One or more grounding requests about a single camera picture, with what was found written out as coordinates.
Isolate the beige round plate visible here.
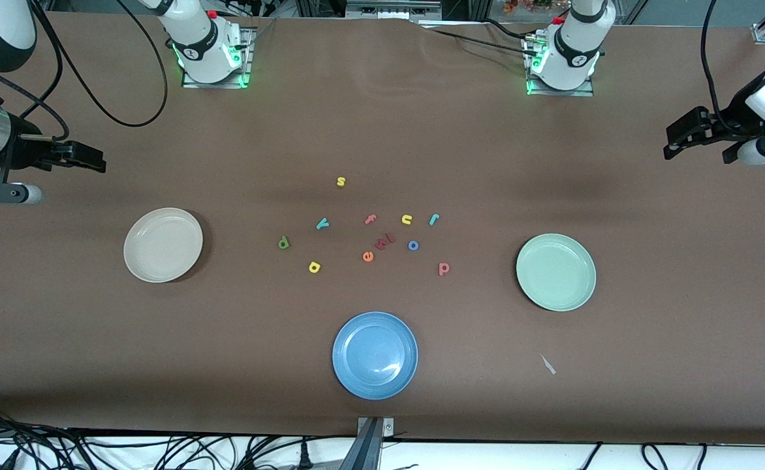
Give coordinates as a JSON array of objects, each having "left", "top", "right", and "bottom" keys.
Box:
[{"left": 123, "top": 208, "right": 204, "bottom": 283}]

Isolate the green round plate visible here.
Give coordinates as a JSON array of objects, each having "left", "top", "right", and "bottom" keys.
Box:
[{"left": 516, "top": 233, "right": 597, "bottom": 312}]

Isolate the table cover sheet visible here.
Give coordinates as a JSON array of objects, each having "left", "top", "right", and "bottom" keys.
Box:
[{"left": 0, "top": 12, "right": 765, "bottom": 446}]

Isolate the orange decoration cluster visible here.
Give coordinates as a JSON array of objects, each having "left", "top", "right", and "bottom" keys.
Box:
[{"left": 503, "top": 0, "right": 554, "bottom": 15}]

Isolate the grey power strip box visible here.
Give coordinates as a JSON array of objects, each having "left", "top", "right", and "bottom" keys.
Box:
[{"left": 345, "top": 0, "right": 443, "bottom": 20}]

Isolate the blue round plate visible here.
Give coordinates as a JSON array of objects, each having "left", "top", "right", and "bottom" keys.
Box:
[{"left": 332, "top": 311, "right": 419, "bottom": 400}]

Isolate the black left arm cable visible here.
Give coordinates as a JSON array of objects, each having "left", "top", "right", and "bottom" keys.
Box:
[{"left": 700, "top": 0, "right": 734, "bottom": 131}]

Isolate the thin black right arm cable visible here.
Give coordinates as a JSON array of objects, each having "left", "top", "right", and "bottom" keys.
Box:
[{"left": 27, "top": 5, "right": 66, "bottom": 105}]

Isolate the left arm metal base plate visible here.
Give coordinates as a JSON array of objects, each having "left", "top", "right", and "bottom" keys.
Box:
[{"left": 524, "top": 33, "right": 596, "bottom": 97}]

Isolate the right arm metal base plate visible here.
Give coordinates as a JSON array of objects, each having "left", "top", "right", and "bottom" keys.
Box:
[{"left": 181, "top": 26, "right": 253, "bottom": 89}]

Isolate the black cable on table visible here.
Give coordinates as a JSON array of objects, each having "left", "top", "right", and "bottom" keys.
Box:
[
  {"left": 422, "top": 26, "right": 535, "bottom": 58},
  {"left": 482, "top": 18, "right": 535, "bottom": 43}
]

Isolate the tangle of black cables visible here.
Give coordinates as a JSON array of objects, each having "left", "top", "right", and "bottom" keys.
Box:
[{"left": 0, "top": 403, "right": 357, "bottom": 470}]

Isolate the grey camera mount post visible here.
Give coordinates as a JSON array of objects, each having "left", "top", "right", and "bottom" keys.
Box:
[{"left": 340, "top": 416, "right": 396, "bottom": 470}]

